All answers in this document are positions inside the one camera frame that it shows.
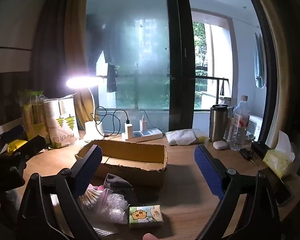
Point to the black sliding door frame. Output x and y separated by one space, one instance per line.
180 55

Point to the green-topped cup pack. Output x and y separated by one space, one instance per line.
33 115

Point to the bear print tissue pack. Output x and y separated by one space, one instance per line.
145 216

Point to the brown plush toy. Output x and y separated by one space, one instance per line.
120 183

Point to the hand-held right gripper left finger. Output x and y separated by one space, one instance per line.
88 170

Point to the clear water bottle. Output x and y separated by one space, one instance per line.
240 127

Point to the white desk lamp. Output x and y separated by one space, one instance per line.
92 130

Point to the cardboard box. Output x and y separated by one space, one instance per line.
137 166

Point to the clear plastic container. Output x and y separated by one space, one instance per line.
230 128

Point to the white wipes pack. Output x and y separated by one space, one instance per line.
182 136

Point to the white air conditioner unit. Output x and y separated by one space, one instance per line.
255 126

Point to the white paper cup pack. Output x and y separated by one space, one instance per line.
62 122

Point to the large white charger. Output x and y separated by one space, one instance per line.
128 130

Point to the clear bubble wrap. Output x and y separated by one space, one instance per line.
117 208

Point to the flat black device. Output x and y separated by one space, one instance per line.
277 187

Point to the yellow curtain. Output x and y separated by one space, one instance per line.
76 55

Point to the balcony railing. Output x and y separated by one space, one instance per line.
212 78

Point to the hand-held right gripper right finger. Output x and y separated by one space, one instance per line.
207 172

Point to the yellow tissue box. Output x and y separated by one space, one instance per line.
277 161

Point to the steel travel tumbler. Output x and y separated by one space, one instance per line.
218 122

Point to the bag of cotton swabs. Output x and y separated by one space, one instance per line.
92 198

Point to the white power strip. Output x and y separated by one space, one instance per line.
150 134

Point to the dark hanging garment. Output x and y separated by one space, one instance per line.
107 55

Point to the hanging blue towel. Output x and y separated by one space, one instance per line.
259 60

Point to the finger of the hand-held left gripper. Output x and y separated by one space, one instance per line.
32 146
13 132

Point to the black car key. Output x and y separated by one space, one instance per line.
246 154

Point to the white earbud case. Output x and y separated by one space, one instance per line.
221 145

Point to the small white charger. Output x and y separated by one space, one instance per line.
143 125

